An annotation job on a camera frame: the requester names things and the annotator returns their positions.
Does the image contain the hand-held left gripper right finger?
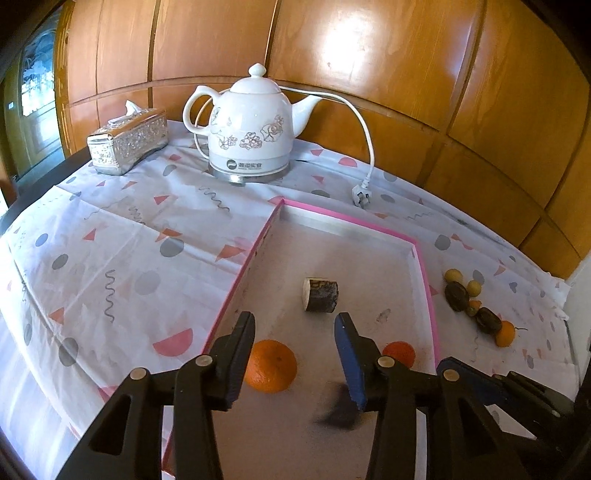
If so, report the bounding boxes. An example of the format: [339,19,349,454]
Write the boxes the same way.
[333,312,532,480]

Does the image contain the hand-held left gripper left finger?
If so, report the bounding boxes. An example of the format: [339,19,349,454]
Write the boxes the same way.
[55,311,257,480]

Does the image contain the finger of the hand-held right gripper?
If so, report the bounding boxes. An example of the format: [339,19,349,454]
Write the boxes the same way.
[492,372,576,419]
[436,355,509,412]

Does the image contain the dark grey round fruit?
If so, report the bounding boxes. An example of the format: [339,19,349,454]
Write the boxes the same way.
[314,381,365,430]

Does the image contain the orange with stem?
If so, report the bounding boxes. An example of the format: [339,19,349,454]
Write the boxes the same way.
[495,320,527,348]

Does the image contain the dark brown water chestnut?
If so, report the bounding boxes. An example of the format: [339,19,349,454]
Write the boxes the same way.
[444,281,469,313]
[475,307,503,334]

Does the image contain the pink-edged white tray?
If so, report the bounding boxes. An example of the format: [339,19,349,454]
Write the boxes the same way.
[161,198,439,480]

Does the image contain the large orange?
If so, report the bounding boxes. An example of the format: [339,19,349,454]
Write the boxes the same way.
[244,339,297,394]

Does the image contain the small red-orange tangerine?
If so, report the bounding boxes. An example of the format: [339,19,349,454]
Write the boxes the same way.
[382,340,417,370]

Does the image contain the short cut brown stalk piece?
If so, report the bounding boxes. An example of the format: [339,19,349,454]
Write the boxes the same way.
[301,277,339,313]

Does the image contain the patterned white tablecloth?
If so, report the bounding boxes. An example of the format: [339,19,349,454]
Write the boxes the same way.
[0,119,578,480]

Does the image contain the silver kettle base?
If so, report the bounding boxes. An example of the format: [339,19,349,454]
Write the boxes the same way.
[207,159,293,184]

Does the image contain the white floral electric kettle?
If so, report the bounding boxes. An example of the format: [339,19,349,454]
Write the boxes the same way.
[182,63,324,178]

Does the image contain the silver embossed tissue box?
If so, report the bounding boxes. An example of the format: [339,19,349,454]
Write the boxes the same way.
[87,108,168,177]

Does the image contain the wooden glass-panel door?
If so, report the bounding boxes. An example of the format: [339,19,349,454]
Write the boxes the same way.
[2,9,70,185]

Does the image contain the white power cord with plug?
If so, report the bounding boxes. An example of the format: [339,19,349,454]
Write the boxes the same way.
[191,84,377,208]

